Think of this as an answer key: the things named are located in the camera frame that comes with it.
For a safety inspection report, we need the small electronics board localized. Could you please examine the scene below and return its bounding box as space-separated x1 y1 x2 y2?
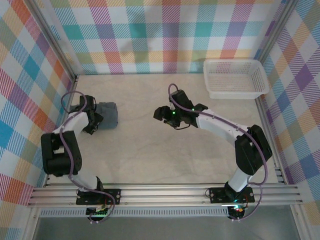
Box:
227 204 245 219
85 206 111 218

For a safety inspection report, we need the grey t-shirt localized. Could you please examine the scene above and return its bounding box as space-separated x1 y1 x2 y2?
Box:
69 101 119 130

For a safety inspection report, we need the aluminium table side rail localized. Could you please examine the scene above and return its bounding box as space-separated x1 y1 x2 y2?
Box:
254 98 287 185
42 74 80 188

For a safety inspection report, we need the aluminium mounting rail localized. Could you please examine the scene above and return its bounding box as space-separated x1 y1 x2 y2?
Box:
26 183 305 209

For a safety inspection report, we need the aluminium corner post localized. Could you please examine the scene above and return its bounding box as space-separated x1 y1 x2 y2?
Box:
257 0 301 66
24 0 79 85

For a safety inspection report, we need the aluminium frame leg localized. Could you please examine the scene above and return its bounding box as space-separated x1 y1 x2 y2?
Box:
23 207 42 240
289 203 313 240

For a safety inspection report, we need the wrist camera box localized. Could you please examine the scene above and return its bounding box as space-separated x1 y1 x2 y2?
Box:
170 90 194 109
79 94 97 111

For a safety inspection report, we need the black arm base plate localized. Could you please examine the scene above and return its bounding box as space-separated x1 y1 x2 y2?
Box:
75 188 122 206
208 186 256 204

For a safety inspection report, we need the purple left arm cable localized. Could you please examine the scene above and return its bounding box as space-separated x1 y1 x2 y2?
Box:
60 91 116 224

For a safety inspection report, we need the white plastic mesh basket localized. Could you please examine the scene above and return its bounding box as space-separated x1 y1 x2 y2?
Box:
203 59 270 100

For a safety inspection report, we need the grey slotted cable duct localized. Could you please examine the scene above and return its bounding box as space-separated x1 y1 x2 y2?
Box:
39 208 230 218

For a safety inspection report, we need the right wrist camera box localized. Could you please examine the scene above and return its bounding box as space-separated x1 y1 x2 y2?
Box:
170 90 194 109

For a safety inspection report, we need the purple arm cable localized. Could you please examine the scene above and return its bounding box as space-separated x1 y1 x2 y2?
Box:
60 91 116 224
167 83 270 222

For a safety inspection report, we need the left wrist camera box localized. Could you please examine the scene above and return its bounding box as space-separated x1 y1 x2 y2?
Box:
79 94 97 111

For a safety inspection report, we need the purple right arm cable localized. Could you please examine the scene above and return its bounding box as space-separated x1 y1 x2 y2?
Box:
167 83 270 222

